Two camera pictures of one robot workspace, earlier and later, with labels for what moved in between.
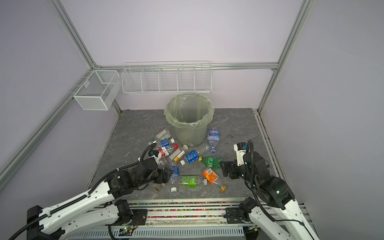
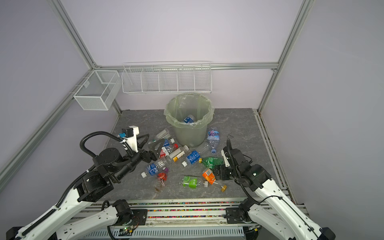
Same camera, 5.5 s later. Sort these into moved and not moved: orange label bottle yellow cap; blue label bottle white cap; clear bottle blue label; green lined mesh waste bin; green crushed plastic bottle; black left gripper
Moved: clear bottle blue label; black left gripper
Not moved: green crushed plastic bottle; green lined mesh waste bin; orange label bottle yellow cap; blue label bottle white cap
